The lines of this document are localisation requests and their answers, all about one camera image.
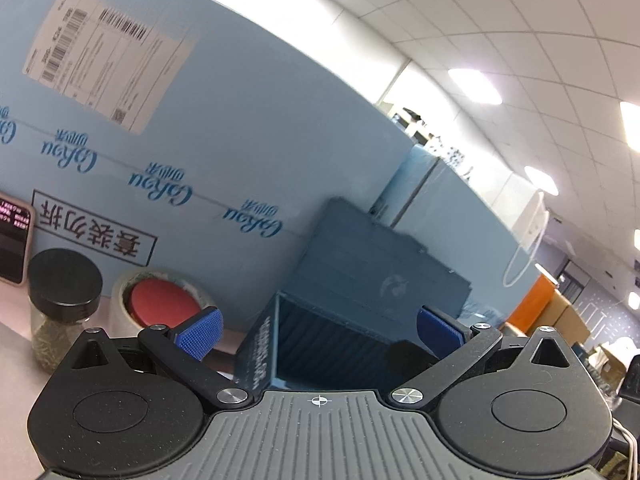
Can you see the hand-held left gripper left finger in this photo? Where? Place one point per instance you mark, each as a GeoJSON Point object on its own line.
{"type": "Point", "coordinates": [202, 332]}

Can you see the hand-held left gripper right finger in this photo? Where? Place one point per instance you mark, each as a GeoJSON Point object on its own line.
{"type": "Point", "coordinates": [440, 332]}

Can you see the dark blue storage box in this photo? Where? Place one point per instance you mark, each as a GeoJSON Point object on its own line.
{"type": "Point", "coordinates": [360, 260]}

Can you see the red round lid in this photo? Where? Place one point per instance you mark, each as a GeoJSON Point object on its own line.
{"type": "Point", "coordinates": [160, 302]}

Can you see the clear tape roll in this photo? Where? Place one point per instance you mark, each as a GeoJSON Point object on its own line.
{"type": "Point", "coordinates": [119, 300]}

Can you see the orange box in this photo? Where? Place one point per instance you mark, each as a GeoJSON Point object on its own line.
{"type": "Point", "coordinates": [530, 305]}

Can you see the light blue cardboard box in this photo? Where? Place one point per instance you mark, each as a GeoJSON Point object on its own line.
{"type": "Point", "coordinates": [450, 210]}

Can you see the brown cardboard box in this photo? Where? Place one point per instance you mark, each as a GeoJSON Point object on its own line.
{"type": "Point", "coordinates": [565, 320]}

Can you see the glass jar black lid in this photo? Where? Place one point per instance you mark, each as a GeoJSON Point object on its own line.
{"type": "Point", "coordinates": [60, 285]}

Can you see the white paper bag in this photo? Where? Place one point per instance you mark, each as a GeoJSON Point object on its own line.
{"type": "Point", "coordinates": [530, 210]}

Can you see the ceiling light panel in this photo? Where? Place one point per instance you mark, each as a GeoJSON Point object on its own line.
{"type": "Point", "coordinates": [541, 180]}
{"type": "Point", "coordinates": [631, 125]}
{"type": "Point", "coordinates": [475, 85]}

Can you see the light blue box white label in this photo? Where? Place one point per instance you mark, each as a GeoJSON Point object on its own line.
{"type": "Point", "coordinates": [225, 135]}

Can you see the phone in pink case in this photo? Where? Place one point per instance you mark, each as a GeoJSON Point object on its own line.
{"type": "Point", "coordinates": [12, 245]}

